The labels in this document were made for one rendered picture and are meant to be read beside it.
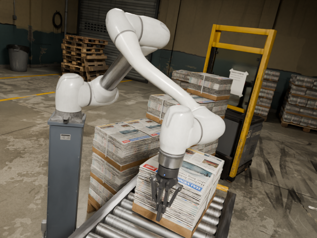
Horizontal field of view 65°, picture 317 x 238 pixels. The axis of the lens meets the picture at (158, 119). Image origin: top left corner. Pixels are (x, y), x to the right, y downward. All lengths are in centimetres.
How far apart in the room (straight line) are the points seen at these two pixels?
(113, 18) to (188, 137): 60
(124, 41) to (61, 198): 116
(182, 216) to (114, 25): 83
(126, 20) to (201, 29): 773
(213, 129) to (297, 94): 607
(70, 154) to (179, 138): 98
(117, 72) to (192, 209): 82
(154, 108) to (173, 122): 152
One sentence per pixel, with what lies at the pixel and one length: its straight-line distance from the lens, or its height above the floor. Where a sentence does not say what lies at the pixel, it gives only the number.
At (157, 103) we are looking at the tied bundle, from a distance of 227.
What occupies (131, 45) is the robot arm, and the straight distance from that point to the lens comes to 103.
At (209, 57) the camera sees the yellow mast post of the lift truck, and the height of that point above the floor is 145.
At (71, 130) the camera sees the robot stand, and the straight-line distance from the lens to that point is 159.
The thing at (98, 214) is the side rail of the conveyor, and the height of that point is 80.
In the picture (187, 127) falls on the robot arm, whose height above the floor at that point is 130.
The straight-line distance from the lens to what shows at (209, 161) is 124.
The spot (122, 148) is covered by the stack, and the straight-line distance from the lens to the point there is 178.
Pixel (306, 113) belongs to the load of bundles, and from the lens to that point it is 705.
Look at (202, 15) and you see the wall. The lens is 886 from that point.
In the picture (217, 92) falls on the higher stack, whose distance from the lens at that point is 258.
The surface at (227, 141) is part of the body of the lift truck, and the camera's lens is 336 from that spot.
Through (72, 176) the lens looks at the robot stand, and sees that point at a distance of 173.
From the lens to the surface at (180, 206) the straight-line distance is 106.
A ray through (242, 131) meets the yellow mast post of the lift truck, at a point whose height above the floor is 71.
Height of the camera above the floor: 154
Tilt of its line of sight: 17 degrees down
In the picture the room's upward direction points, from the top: 10 degrees clockwise
